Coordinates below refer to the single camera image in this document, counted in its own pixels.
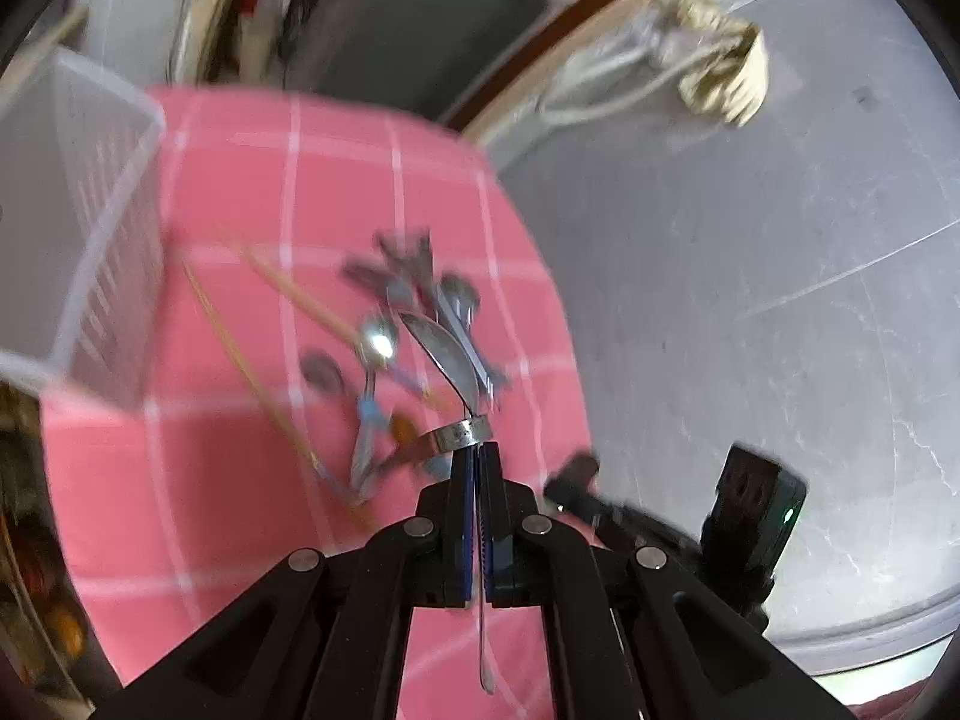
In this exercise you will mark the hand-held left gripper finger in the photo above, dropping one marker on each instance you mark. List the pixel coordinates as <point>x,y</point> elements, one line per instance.
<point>469,517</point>
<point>487,525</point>

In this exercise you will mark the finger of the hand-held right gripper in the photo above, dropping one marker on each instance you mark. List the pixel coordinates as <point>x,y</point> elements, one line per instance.
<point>574,481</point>

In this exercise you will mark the white plastic utensil basket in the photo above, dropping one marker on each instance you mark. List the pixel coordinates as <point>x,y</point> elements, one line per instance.
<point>75,240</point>

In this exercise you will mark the metal table knife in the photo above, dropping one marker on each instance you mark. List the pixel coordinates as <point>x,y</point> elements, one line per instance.
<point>469,349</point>

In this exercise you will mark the metal spoon blue band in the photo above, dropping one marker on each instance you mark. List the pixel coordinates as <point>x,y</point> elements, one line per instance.
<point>379,346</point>

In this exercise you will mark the dark metal spoon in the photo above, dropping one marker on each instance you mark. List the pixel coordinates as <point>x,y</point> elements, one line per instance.
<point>322,373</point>

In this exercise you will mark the pink checked tablecloth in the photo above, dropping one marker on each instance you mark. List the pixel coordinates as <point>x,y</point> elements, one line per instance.
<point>225,510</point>

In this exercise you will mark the metal fork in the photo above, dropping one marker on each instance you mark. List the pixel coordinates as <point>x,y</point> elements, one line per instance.
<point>409,259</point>

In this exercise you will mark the beige rag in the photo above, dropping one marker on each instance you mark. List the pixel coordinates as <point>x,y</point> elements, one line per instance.
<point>724,52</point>

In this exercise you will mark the wooden storage shelf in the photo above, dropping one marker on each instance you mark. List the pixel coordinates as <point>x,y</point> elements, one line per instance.
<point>277,0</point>

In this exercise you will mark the brown wooden door frame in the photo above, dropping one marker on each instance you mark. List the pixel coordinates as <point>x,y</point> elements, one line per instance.
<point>555,37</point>

